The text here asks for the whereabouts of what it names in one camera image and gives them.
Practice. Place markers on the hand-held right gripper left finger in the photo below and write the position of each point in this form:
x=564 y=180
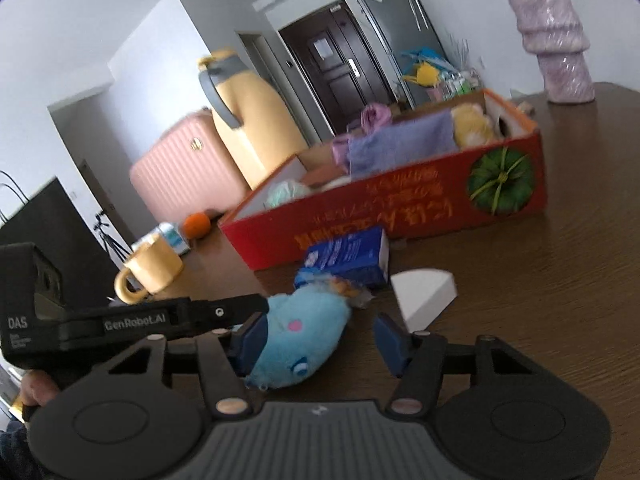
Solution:
x=250 y=345

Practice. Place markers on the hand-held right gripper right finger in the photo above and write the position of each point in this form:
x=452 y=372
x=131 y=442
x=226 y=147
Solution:
x=392 y=347

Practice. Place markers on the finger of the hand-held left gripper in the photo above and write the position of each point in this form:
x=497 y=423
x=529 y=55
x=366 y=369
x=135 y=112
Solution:
x=227 y=334
x=225 y=310

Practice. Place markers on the light blue plush toy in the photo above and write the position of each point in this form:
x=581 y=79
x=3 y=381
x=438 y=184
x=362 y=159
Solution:
x=305 y=330

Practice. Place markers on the white wedge sponge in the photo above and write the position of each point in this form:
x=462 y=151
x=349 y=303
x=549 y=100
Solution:
x=425 y=300

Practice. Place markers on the clear iridescent plastic bag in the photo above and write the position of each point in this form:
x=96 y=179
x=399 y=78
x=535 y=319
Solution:
x=287 y=194

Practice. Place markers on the red cardboard box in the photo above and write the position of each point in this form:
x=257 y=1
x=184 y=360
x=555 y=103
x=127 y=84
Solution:
x=400 y=215

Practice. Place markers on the purple towel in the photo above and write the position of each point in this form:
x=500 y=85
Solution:
x=400 y=145

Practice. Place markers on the purple satin scrunchie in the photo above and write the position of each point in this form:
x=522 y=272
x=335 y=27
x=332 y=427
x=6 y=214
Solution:
x=376 y=116

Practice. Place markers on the white and yellow plush toy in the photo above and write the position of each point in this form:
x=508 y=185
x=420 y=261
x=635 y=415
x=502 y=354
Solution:
x=472 y=125

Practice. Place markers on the person's left hand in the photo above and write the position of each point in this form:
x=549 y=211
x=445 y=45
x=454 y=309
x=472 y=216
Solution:
x=37 y=389

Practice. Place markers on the yellow mug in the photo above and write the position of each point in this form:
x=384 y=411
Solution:
x=155 y=265

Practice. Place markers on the orange fruit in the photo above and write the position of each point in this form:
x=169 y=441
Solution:
x=196 y=225

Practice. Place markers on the blue and white tissue packet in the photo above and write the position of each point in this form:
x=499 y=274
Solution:
x=170 y=237

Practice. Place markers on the blue printed packet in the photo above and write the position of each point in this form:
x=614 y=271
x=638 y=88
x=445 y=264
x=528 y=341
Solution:
x=350 y=255

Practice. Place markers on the black tripod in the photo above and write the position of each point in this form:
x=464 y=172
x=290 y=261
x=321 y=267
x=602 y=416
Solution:
x=112 y=242

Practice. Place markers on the pink ribbed suitcase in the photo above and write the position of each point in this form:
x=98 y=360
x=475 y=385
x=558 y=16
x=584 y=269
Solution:
x=185 y=170

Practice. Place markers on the yellow thermos jug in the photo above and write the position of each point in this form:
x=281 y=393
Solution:
x=260 y=120

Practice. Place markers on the grey interior door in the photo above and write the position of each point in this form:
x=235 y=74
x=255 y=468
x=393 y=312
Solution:
x=272 y=85

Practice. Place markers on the dark brown door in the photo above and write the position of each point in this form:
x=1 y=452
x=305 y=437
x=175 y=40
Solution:
x=340 y=70

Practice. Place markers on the storage cart with bottles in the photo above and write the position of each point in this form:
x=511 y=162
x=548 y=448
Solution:
x=440 y=75

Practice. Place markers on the grey refrigerator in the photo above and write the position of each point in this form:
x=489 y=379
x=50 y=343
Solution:
x=400 y=15

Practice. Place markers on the purple ribbed vase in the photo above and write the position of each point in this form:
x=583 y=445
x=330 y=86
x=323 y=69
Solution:
x=550 y=30

